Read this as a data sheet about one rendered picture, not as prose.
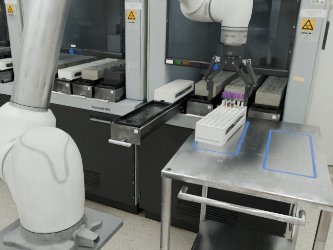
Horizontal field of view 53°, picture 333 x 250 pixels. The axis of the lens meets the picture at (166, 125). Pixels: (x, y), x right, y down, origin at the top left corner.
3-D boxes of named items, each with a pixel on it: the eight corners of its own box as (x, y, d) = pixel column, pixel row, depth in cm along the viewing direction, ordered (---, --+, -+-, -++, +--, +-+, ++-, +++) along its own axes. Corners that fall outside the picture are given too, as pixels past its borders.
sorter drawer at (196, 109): (222, 87, 228) (223, 73, 225) (242, 89, 223) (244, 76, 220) (182, 117, 165) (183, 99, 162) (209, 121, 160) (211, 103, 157)
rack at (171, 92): (177, 90, 189) (177, 79, 186) (194, 92, 185) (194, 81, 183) (153, 102, 163) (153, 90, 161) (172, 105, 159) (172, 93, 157)
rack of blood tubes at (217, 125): (222, 116, 140) (223, 102, 138) (245, 121, 136) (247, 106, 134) (194, 140, 116) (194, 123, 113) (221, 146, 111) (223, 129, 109)
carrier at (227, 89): (247, 101, 164) (248, 89, 162) (246, 102, 162) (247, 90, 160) (224, 98, 168) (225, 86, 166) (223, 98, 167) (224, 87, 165)
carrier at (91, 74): (100, 80, 196) (99, 70, 194) (98, 81, 194) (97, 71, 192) (83, 78, 200) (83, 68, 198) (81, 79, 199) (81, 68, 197)
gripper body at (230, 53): (217, 43, 116) (215, 70, 119) (241, 45, 113) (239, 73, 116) (224, 41, 123) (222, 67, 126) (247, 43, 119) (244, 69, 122)
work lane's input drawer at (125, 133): (175, 99, 195) (176, 84, 192) (198, 102, 190) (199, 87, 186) (104, 143, 132) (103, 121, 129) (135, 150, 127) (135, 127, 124)
